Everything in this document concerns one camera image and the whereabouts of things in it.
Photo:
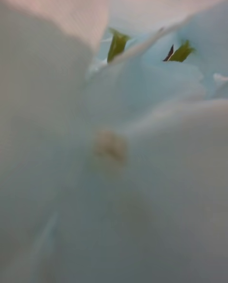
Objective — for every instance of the pale blue flower green stem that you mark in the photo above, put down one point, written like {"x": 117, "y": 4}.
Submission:
{"x": 114, "y": 168}

